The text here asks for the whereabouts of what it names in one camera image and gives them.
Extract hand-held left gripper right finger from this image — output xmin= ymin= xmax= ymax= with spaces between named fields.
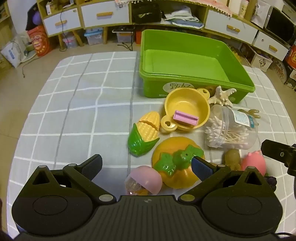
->
xmin=178 ymin=156 xmax=275 ymax=205

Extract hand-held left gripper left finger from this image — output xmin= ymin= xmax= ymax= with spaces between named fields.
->
xmin=17 ymin=154 xmax=117 ymax=205

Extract pink pig toy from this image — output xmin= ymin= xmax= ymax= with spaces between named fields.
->
xmin=240 ymin=149 xmax=267 ymax=176

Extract purple toy grapes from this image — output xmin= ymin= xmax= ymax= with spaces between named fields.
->
xmin=264 ymin=176 xmax=277 ymax=192

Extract olive rubber figure toy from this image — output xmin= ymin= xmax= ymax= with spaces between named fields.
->
xmin=222 ymin=149 xmax=243 ymax=171

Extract orange toy persimmon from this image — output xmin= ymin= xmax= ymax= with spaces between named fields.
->
xmin=151 ymin=137 xmax=206 ymax=189

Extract clear cotton swab jar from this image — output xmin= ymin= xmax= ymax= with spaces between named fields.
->
xmin=203 ymin=104 xmax=259 ymax=149

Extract pink clear capsule ball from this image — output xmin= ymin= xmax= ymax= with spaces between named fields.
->
xmin=125 ymin=166 xmax=163 ymax=196

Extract pink toy block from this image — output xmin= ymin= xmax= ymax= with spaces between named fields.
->
xmin=172 ymin=110 xmax=199 ymax=127

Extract toy corn cob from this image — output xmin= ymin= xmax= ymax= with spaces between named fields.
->
xmin=128 ymin=112 xmax=160 ymax=155

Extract green plastic storage bin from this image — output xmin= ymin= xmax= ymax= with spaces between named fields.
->
xmin=139 ymin=29 xmax=255 ymax=104

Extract amber rubber octopus toy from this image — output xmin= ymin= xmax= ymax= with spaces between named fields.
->
xmin=237 ymin=108 xmax=260 ymax=120

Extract grey checked tablecloth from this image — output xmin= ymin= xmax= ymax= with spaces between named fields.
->
xmin=7 ymin=51 xmax=296 ymax=233

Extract yellow toy pot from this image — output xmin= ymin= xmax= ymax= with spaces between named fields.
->
xmin=160 ymin=88 xmax=211 ymax=134

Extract white starfish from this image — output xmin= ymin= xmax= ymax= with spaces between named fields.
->
xmin=208 ymin=86 xmax=236 ymax=108

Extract white perforated box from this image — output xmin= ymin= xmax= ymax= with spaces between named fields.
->
xmin=250 ymin=46 xmax=273 ymax=72

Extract black appliance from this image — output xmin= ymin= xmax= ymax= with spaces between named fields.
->
xmin=264 ymin=7 xmax=296 ymax=45

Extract clear storage box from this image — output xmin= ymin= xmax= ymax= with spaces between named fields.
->
xmin=62 ymin=32 xmax=77 ymax=48
xmin=116 ymin=30 xmax=133 ymax=43

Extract clear box blue lid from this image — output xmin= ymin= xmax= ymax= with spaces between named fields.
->
xmin=84 ymin=29 xmax=103 ymax=45

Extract orange paper bag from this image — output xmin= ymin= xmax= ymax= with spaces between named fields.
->
xmin=27 ymin=25 xmax=50 ymax=57

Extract white plastic bag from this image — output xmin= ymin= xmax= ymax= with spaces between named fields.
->
xmin=1 ymin=35 xmax=28 ymax=68

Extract wooden cabinet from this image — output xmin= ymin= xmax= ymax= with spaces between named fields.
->
xmin=37 ymin=0 xmax=296 ymax=61

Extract pile of folded cloths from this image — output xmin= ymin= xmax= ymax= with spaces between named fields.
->
xmin=163 ymin=6 xmax=205 ymax=29

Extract black bag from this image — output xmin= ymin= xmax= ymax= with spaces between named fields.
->
xmin=133 ymin=2 xmax=162 ymax=24

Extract pink lace cabinet cloth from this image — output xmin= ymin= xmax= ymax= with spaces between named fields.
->
xmin=114 ymin=0 xmax=233 ymax=16

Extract white drawer wooden handle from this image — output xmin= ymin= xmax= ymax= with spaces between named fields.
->
xmin=205 ymin=9 xmax=258 ymax=44
xmin=43 ymin=8 xmax=81 ymax=36
xmin=81 ymin=1 xmax=130 ymax=28
xmin=252 ymin=30 xmax=289 ymax=61

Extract brown floor cable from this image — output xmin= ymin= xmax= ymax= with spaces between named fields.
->
xmin=21 ymin=54 xmax=38 ymax=79

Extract black hanging cable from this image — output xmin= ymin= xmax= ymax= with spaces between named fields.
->
xmin=59 ymin=9 xmax=67 ymax=52

